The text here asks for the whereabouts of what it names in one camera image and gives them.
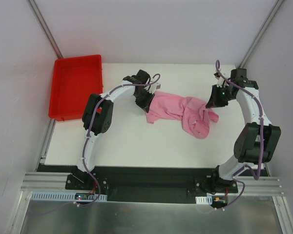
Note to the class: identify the left aluminium corner post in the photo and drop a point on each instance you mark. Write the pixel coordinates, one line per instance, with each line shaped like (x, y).
(44, 26)

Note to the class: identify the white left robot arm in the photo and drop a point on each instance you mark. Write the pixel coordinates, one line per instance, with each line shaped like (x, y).
(97, 119)

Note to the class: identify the right white cable duct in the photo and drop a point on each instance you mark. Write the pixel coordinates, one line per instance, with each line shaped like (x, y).
(203, 200)

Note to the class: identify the left white cable duct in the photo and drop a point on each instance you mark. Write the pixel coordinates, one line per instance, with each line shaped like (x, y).
(67, 196)

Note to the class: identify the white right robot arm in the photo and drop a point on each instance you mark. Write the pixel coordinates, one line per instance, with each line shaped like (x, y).
(257, 141)

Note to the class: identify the pink t shirt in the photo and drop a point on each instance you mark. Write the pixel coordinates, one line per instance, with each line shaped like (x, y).
(195, 118)

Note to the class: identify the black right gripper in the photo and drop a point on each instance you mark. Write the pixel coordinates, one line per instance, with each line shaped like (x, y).
(216, 98)

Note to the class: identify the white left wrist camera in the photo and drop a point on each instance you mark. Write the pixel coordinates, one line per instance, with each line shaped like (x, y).
(152, 88)

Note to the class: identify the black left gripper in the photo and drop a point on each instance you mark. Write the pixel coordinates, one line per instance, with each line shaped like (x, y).
(144, 103)

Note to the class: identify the white cable duct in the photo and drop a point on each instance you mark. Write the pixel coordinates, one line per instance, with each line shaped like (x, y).
(67, 196)
(203, 200)

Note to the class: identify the red plastic bin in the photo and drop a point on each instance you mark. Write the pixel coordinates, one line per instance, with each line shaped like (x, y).
(74, 80)

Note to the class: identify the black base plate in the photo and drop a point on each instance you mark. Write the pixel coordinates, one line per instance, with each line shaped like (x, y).
(151, 185)

